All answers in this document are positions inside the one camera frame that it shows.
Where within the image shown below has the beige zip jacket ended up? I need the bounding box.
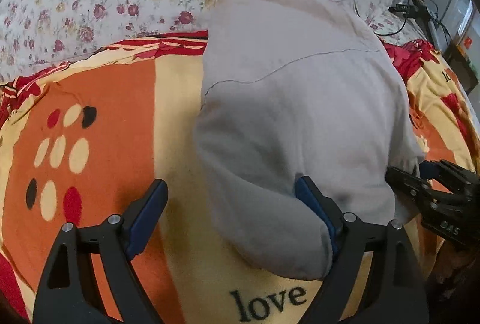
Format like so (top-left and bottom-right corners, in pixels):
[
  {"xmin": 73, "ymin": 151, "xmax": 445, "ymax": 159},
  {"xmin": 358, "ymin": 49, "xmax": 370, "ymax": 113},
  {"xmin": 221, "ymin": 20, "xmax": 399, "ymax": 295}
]
[{"xmin": 194, "ymin": 0, "xmax": 425, "ymax": 280}]

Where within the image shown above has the orange yellow red bedsheet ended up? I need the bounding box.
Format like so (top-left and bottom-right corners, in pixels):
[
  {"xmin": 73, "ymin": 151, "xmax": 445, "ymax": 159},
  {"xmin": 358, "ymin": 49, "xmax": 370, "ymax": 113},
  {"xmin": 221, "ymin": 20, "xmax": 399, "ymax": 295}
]
[{"xmin": 0, "ymin": 30, "xmax": 479, "ymax": 324}]

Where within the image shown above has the black charger device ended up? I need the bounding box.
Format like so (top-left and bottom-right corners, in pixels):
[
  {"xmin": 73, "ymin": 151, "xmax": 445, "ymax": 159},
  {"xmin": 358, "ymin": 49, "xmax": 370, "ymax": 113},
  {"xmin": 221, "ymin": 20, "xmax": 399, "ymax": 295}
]
[{"xmin": 389, "ymin": 4, "xmax": 431, "ymax": 19}]

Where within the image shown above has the black cable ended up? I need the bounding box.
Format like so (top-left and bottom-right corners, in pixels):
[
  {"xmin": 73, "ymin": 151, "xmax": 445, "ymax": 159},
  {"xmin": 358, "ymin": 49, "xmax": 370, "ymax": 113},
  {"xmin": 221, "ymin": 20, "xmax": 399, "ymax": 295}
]
[{"xmin": 352, "ymin": 0, "xmax": 453, "ymax": 44}]

